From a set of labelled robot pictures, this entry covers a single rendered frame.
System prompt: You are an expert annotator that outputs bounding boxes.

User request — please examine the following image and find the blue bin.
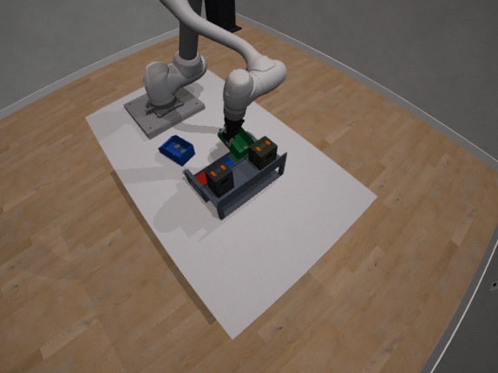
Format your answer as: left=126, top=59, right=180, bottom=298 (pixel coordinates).
left=158, top=135, right=195, bottom=167

